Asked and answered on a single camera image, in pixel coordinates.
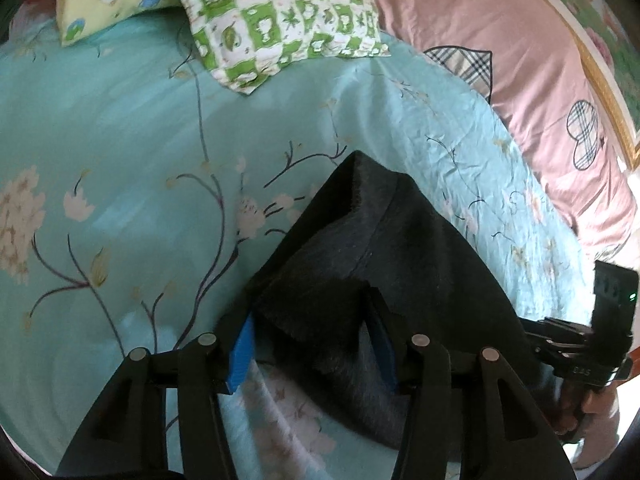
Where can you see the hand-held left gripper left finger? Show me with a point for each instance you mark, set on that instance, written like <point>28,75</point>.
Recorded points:
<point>241,355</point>

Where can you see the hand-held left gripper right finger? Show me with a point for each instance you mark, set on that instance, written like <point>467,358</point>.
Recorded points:
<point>384,347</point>

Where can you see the black pants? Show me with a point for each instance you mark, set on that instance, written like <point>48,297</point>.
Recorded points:
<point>380,280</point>

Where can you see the person's right hand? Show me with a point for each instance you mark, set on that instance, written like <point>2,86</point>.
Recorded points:
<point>585,410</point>

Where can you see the teal floral bed sheet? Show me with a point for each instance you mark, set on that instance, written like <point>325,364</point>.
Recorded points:
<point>150,185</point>

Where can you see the pink quilt with plaid hearts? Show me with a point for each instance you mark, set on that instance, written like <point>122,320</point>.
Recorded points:
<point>525,85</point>

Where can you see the floral headboard with gold trim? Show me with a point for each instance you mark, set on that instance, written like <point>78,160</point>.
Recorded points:
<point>590,25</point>

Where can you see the green white checked pillow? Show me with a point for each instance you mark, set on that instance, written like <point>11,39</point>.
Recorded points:
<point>280,15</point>

